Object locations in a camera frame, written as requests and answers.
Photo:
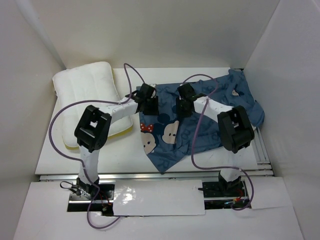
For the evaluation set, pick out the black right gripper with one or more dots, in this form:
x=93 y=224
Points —
x=180 y=113

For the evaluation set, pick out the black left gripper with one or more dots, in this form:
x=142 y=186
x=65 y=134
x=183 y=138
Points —
x=154 y=111

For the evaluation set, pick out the blue cartoon print pillowcase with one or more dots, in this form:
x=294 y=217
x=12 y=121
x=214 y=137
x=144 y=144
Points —
x=167 y=139

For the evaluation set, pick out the white pillow with yellow edge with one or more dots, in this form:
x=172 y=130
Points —
x=92 y=81

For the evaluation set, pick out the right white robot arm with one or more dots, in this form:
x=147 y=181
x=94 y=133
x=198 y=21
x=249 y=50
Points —
x=235 y=129

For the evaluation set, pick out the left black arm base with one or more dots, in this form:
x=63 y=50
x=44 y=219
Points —
x=81 y=192

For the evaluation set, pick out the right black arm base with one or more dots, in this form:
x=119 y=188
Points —
x=222 y=189

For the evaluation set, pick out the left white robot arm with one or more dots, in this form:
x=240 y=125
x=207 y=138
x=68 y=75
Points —
x=93 y=128

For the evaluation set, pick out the white cover plate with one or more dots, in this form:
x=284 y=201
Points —
x=145 y=198

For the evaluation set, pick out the aluminium frame rail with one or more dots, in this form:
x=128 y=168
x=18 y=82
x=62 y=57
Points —
x=124 y=157

